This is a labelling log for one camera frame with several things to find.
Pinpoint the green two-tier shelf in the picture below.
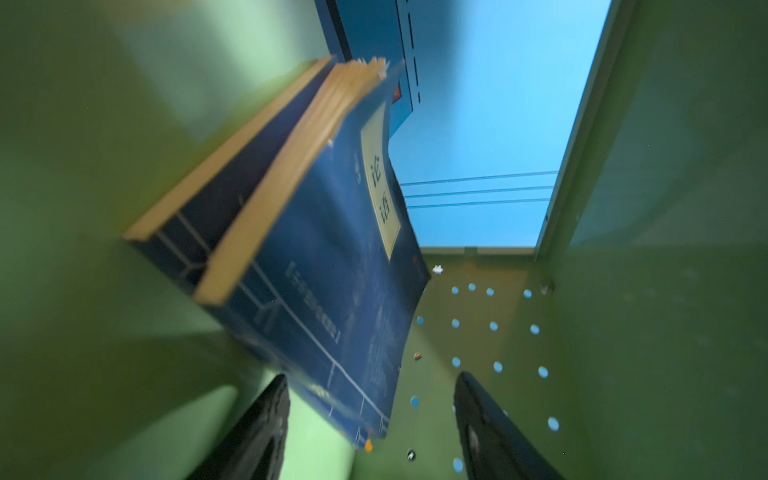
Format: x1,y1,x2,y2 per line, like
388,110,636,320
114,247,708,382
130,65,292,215
1,1,767,479

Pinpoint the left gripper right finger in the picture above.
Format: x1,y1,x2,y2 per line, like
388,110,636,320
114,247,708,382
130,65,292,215
454,371,562,480

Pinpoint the blue book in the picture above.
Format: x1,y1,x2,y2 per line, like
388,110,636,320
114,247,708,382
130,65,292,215
123,56,337,295
194,58,430,447

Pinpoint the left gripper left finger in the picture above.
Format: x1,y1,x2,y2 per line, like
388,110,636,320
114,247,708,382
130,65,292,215
189,374,290,480

